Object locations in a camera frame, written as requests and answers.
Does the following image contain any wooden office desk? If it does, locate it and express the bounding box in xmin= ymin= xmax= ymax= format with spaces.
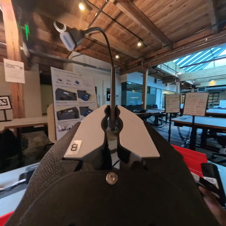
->
xmin=171 ymin=115 xmax=226 ymax=152

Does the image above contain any whiteboard on stand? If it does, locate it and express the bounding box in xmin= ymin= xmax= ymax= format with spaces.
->
xmin=165 ymin=94 xmax=181 ymax=113
xmin=183 ymin=92 xmax=209 ymax=117

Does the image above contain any white paper notice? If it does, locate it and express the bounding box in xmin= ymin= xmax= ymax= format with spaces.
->
xmin=4 ymin=58 xmax=25 ymax=84

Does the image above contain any slim grey usb hub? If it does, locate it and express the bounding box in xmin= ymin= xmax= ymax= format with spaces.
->
xmin=53 ymin=21 xmax=118 ymax=132

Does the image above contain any person's right hand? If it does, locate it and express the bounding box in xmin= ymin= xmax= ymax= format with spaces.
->
xmin=199 ymin=186 xmax=226 ymax=226

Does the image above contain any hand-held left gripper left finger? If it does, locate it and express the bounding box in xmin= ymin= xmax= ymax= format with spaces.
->
xmin=64 ymin=105 xmax=111 ymax=170

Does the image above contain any white instruction poster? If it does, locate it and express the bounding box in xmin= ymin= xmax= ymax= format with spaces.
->
xmin=50 ymin=67 xmax=98 ymax=140

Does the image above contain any red plastic bin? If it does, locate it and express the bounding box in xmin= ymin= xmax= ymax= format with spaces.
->
xmin=171 ymin=144 xmax=208 ymax=177
xmin=0 ymin=210 xmax=13 ymax=226

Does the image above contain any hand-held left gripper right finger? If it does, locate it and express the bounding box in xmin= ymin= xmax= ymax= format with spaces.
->
xmin=115 ymin=105 xmax=161 ymax=169

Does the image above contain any black box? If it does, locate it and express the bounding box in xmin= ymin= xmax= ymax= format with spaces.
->
xmin=18 ymin=169 xmax=36 ymax=185

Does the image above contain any green exit sign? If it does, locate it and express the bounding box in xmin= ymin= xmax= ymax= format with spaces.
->
xmin=18 ymin=23 xmax=29 ymax=41

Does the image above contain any black white marker sign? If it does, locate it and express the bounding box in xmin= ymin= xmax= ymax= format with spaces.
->
xmin=0 ymin=95 xmax=13 ymax=122

